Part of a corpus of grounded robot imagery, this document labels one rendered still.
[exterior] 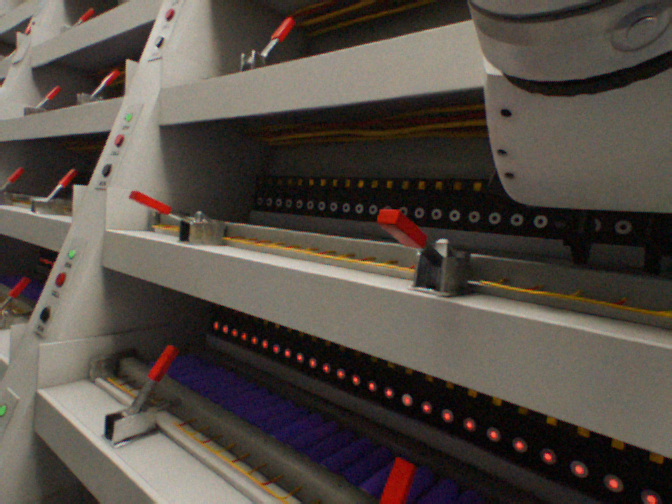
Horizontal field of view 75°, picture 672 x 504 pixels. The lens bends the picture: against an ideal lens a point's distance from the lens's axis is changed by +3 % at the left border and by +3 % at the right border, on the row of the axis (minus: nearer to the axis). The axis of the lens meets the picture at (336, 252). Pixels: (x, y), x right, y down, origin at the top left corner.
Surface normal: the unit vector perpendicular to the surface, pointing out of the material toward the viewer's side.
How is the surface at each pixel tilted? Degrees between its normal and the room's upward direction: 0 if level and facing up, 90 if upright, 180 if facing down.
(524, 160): 167
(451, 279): 90
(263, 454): 108
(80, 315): 90
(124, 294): 90
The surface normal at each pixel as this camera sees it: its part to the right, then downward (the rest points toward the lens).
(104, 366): 0.77, 0.12
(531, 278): -0.63, 0.00
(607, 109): -0.37, 0.87
